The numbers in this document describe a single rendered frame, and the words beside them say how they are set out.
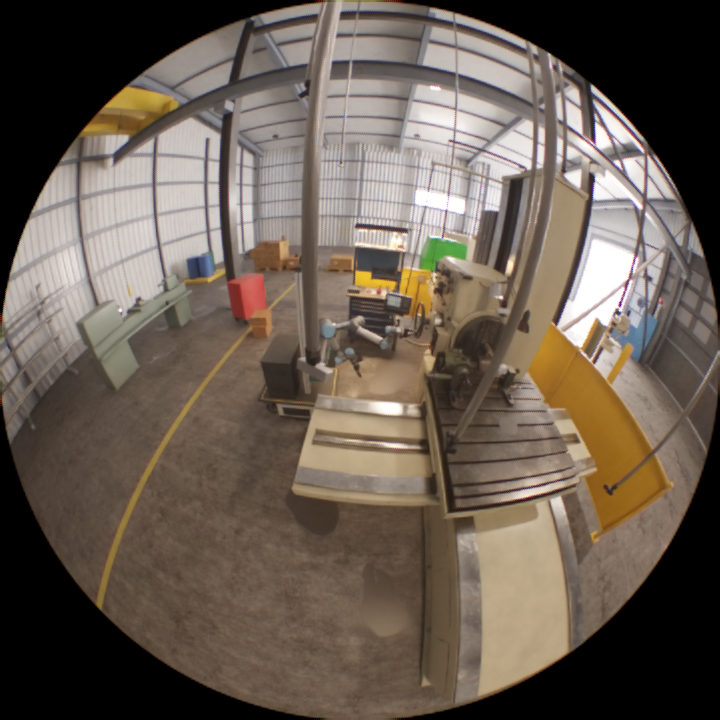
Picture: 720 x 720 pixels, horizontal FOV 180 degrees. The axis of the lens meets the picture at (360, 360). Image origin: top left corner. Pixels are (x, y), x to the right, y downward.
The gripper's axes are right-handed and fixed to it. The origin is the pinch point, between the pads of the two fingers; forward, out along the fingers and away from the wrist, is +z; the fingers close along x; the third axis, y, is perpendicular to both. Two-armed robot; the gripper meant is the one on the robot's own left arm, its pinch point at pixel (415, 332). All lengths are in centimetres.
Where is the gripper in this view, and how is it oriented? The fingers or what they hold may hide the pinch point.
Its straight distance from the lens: 242.0
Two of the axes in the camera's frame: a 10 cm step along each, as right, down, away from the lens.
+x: -0.5, 6.3, 7.7
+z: 9.9, 1.0, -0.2
